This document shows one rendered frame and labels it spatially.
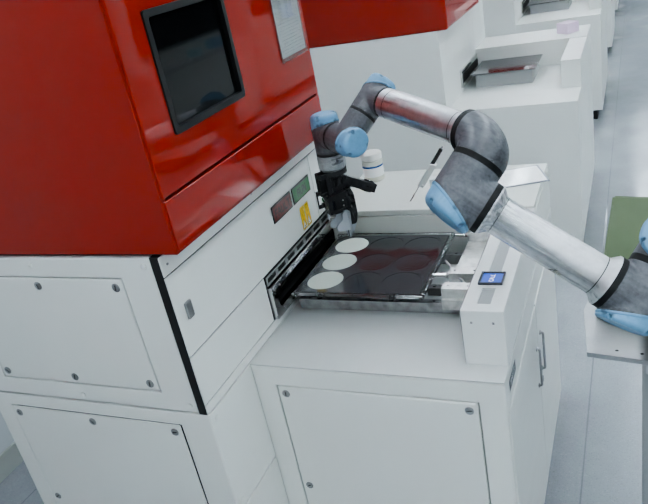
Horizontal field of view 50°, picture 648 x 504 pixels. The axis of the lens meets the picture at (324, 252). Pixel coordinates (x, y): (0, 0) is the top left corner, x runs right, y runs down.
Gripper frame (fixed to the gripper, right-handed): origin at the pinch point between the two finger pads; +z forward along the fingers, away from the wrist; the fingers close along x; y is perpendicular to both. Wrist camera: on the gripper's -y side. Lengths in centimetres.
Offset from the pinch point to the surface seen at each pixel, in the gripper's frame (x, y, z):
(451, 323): 39.2, -2.6, 14.2
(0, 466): -107, 122, 93
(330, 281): 9.1, 13.8, 6.9
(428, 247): 13.2, -16.1, 7.2
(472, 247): 19.9, -26.2, 9.0
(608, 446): 32, -65, 97
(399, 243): 4.3, -12.3, 7.3
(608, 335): 69, -24, 14
